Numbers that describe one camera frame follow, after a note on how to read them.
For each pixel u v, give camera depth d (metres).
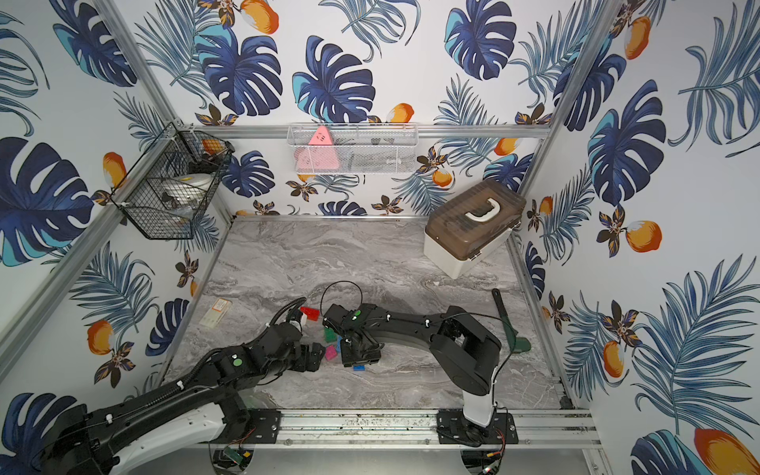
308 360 0.72
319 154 0.89
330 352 0.85
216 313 0.94
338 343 0.77
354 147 1.01
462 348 0.47
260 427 0.74
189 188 0.80
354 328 0.61
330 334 0.90
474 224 0.92
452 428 0.74
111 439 0.43
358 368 0.84
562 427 0.76
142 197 0.77
